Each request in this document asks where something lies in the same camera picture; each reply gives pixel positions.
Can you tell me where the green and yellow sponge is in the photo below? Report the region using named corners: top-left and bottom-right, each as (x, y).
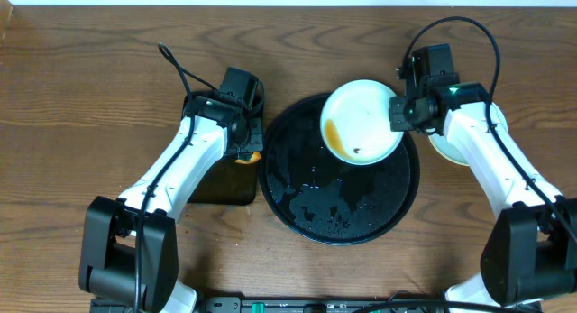
top-left (235, 152), bottom-right (261, 165)

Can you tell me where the light blue plate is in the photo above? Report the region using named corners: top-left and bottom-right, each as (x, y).
top-left (428, 103), bottom-right (508, 166)
top-left (320, 79), bottom-right (403, 166)

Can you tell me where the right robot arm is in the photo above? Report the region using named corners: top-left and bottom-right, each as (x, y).
top-left (389, 83), bottom-right (576, 307)

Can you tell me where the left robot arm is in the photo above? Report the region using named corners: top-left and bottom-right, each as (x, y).
top-left (78, 96), bottom-right (264, 312)

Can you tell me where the black rectangular tray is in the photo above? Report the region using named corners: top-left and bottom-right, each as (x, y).
top-left (187, 90), bottom-right (261, 207)

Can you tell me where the black round tray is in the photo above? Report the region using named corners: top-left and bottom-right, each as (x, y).
top-left (259, 93), bottom-right (420, 245)

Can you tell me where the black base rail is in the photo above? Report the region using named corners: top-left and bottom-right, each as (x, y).
top-left (89, 297), bottom-right (448, 313)

